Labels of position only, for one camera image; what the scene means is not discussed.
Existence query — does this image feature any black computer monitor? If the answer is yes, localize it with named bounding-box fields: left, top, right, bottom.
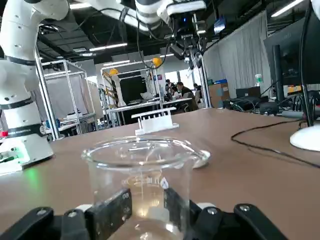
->
left=263, top=16, right=320, bottom=116

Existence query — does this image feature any white desk lamp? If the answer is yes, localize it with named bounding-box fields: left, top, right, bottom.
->
left=289, top=0, right=320, bottom=153

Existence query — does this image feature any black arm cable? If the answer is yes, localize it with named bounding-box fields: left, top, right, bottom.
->
left=119, top=4, right=176, bottom=63

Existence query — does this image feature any black lamp cable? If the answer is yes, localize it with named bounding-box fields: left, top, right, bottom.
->
left=231, top=119, right=320, bottom=170

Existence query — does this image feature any clear glass beaker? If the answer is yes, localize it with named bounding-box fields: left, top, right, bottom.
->
left=81, top=136, right=212, bottom=240

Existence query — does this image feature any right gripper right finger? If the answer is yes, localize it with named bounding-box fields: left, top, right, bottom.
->
left=163, top=187, right=288, bottom=240

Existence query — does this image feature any white bottle green label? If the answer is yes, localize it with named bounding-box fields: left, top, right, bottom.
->
left=254, top=73, right=264, bottom=89

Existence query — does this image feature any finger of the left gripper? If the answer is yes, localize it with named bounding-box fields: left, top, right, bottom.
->
left=170, top=36, right=189, bottom=60
left=186, top=36, right=203, bottom=70

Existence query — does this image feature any brown cardboard box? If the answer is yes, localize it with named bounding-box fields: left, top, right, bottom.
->
left=208, top=83, right=230, bottom=109

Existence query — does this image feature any white test tube rack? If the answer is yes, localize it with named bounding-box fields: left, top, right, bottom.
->
left=131, top=106, right=180, bottom=137

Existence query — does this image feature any seated person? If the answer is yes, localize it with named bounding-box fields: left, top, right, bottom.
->
left=164, top=78, right=176, bottom=101
left=176, top=81, right=199, bottom=112

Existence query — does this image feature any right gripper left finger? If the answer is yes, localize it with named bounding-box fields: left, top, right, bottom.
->
left=0, top=187, right=133, bottom=240

